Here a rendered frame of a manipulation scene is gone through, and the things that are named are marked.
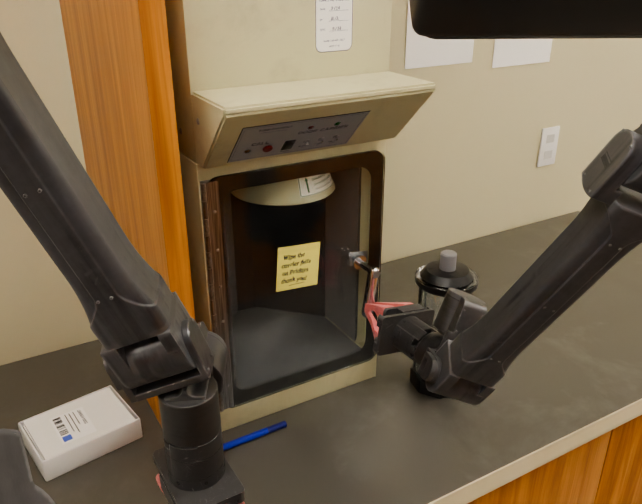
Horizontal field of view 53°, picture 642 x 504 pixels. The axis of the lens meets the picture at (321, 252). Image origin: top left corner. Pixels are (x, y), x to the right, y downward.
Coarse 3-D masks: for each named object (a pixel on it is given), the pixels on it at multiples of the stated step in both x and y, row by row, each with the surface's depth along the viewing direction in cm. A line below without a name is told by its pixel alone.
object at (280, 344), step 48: (240, 192) 93; (288, 192) 97; (336, 192) 101; (240, 240) 96; (288, 240) 100; (336, 240) 105; (240, 288) 99; (336, 288) 109; (240, 336) 102; (288, 336) 107; (336, 336) 113; (240, 384) 106; (288, 384) 111
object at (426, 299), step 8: (416, 272) 113; (472, 272) 113; (424, 280) 110; (432, 288) 108; (440, 288) 108; (456, 288) 108; (464, 288) 108; (424, 296) 111; (432, 296) 110; (440, 296) 109; (424, 304) 112; (432, 304) 110; (440, 304) 110; (416, 368) 119
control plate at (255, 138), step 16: (368, 112) 89; (256, 128) 82; (272, 128) 83; (288, 128) 85; (304, 128) 86; (320, 128) 88; (336, 128) 90; (352, 128) 92; (240, 144) 84; (256, 144) 86; (272, 144) 87; (304, 144) 91; (320, 144) 93; (336, 144) 95; (240, 160) 88
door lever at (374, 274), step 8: (360, 256) 108; (360, 264) 108; (368, 264) 107; (368, 272) 106; (376, 272) 105; (368, 280) 106; (376, 280) 106; (368, 288) 106; (376, 288) 107; (368, 296) 106
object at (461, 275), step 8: (440, 256) 110; (448, 256) 109; (456, 256) 110; (432, 264) 113; (440, 264) 111; (448, 264) 110; (456, 264) 113; (464, 264) 113; (424, 272) 111; (432, 272) 110; (440, 272) 110; (448, 272) 110; (456, 272) 110; (464, 272) 110; (432, 280) 109; (440, 280) 108; (448, 280) 108; (456, 280) 108; (464, 280) 109; (472, 280) 110
